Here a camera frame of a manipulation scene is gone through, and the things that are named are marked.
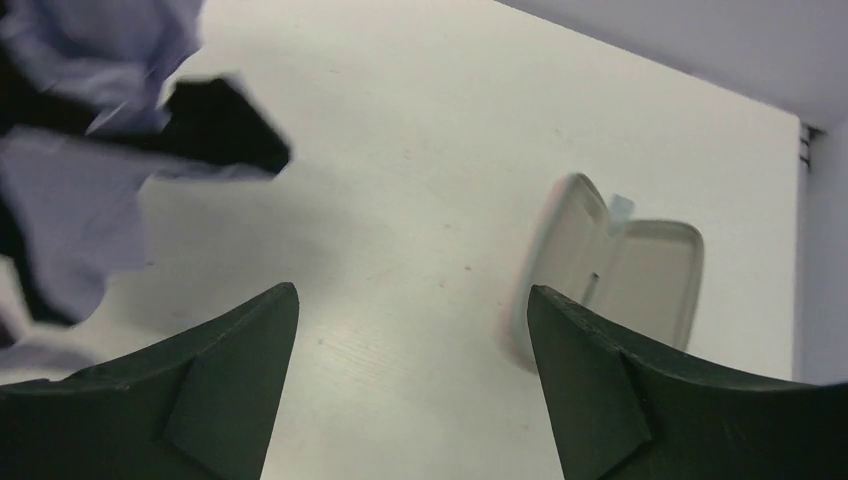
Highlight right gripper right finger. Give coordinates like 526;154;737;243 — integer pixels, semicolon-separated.
527;286;847;479

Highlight lilac umbrella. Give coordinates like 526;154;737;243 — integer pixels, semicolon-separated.
0;0;294;376

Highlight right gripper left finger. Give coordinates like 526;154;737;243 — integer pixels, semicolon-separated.
1;283;299;479

